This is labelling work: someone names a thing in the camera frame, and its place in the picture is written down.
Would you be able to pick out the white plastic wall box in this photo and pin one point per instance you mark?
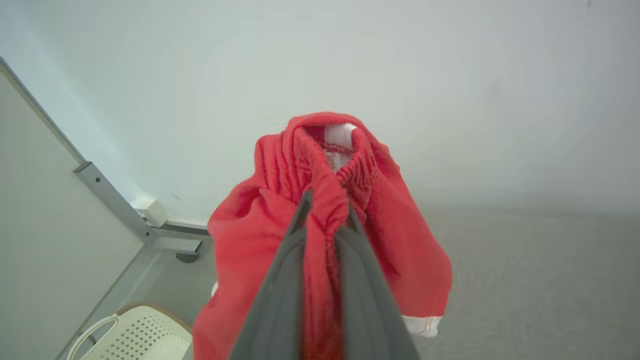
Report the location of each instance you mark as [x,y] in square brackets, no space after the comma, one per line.
[152,212]

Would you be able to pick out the cream perforated laundry basket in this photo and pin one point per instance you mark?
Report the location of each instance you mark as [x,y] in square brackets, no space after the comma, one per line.
[145,335]

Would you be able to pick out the grey partition panel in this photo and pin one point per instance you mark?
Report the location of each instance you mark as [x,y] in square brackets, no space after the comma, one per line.
[50,225]

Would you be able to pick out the red shorts with white stripe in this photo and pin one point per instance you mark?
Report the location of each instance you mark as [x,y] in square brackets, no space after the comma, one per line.
[250,240]

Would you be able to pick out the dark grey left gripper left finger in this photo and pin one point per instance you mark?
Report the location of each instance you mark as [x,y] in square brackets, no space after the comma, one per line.
[280,300]

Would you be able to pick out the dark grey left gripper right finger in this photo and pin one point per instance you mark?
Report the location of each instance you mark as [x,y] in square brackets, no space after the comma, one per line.
[365,310]

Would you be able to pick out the black round frame foot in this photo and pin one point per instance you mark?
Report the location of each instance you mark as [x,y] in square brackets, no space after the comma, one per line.
[188,257]

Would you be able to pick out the black white skirting board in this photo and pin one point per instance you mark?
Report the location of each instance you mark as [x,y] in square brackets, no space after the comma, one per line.
[187,227]

